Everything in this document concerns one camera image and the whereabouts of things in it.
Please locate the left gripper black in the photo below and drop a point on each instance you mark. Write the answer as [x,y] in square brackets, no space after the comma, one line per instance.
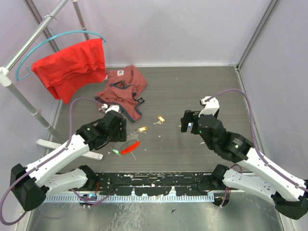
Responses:
[121,135]

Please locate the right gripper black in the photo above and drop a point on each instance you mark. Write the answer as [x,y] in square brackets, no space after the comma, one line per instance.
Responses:
[189,116]

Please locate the green tag key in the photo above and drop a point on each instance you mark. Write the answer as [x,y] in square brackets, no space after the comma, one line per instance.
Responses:
[116,152]

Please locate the yellow tag key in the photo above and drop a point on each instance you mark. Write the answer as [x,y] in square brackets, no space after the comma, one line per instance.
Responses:
[160,121]
[137,131]

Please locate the metal key organizer red handle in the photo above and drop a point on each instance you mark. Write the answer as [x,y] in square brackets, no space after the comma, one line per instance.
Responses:
[126,147]

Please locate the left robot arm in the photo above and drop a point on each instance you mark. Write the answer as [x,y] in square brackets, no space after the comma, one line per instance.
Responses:
[32,184]

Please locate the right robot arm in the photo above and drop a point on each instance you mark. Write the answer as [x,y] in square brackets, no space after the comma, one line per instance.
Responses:
[286,192]

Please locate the dusty red shirt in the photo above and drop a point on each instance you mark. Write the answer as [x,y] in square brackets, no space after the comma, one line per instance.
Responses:
[124,87]

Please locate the bright red cloth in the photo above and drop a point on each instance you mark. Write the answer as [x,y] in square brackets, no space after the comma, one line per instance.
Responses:
[71,68]

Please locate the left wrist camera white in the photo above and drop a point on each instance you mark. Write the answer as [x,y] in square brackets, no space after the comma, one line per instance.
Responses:
[105,108]

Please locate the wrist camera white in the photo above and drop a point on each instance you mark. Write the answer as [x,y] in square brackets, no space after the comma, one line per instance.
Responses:
[211,106]
[105,108]

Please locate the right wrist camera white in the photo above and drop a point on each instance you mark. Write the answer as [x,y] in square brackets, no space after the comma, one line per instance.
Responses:
[211,106]

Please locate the aluminium frame post right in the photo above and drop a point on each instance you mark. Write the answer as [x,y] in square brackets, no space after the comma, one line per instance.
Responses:
[261,25]

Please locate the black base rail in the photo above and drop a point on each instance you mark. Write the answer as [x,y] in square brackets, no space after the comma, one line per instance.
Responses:
[154,183]

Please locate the grey slotted cable duct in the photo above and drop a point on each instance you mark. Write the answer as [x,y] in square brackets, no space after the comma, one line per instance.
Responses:
[170,198]

